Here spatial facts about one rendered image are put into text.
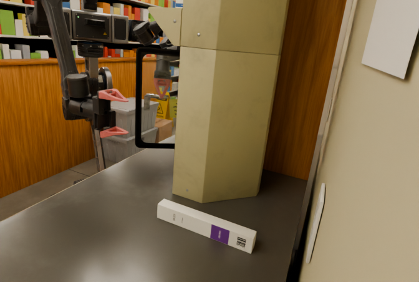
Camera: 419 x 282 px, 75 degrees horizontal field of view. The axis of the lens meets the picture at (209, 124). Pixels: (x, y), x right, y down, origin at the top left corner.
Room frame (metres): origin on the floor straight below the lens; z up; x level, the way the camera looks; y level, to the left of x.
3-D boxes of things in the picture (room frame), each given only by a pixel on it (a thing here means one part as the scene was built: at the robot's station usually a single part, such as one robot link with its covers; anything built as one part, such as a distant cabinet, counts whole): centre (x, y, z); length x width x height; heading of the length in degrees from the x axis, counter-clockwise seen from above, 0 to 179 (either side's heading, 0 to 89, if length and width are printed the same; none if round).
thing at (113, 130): (0.78, 0.28, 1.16); 0.09 x 0.07 x 0.07; 67
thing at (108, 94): (0.78, 0.28, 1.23); 0.09 x 0.07 x 0.07; 67
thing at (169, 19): (0.97, 0.09, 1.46); 0.32 x 0.11 x 0.10; 157
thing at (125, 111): (3.12, 0.94, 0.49); 0.60 x 0.42 x 0.33; 157
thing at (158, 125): (1.06, 0.14, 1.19); 0.30 x 0.01 x 0.40; 100
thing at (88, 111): (0.81, 0.35, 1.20); 0.07 x 0.07 x 0.10; 67
